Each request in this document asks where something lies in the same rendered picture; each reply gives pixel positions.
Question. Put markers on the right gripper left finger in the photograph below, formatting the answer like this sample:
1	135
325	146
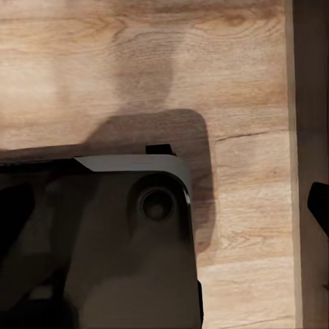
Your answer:
16	206

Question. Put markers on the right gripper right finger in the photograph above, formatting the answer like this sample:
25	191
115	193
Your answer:
318	204

